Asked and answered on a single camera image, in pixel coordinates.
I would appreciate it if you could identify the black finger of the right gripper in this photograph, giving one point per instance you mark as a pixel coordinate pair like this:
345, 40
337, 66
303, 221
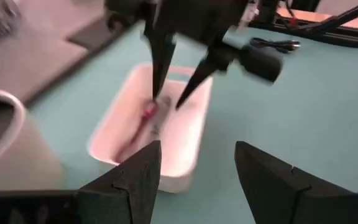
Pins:
160, 62
204, 70

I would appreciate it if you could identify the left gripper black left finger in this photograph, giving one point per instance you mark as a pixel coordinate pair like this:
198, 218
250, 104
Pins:
110, 202

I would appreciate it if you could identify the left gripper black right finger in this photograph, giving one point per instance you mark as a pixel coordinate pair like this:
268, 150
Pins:
284, 196

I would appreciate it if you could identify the white rectangular plastic bin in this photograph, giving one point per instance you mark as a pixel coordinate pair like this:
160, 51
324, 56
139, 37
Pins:
185, 137

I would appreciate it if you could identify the white round container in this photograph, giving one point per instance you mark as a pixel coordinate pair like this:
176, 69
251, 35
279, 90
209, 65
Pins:
23, 155

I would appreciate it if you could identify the black diagonal frame brace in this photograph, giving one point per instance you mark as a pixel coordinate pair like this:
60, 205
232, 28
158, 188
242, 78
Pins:
343, 17

